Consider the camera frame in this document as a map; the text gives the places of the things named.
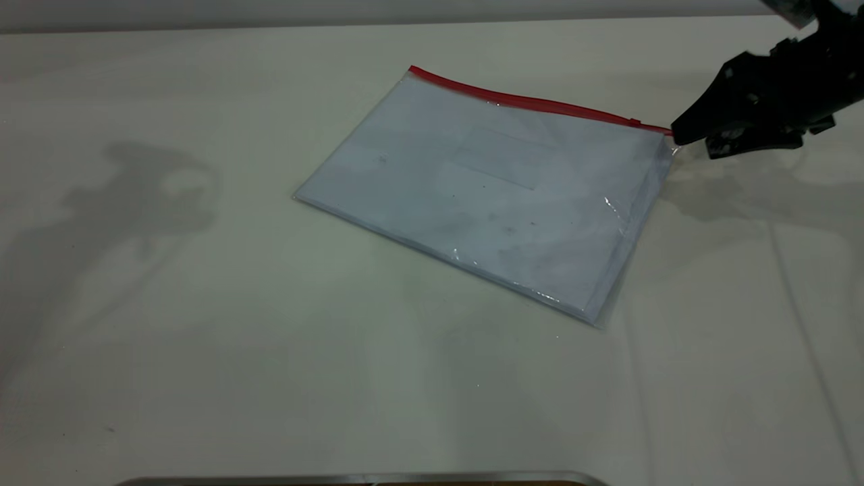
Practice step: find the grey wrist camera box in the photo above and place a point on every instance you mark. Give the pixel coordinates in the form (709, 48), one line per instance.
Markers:
(790, 10)

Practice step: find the silver metal rim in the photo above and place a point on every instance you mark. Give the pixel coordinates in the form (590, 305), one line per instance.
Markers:
(364, 480)

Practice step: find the transparent zip bag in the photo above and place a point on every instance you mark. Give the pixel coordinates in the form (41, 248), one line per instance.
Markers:
(486, 202)

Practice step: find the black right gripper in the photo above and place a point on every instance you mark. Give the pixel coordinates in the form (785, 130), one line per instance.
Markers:
(817, 74)

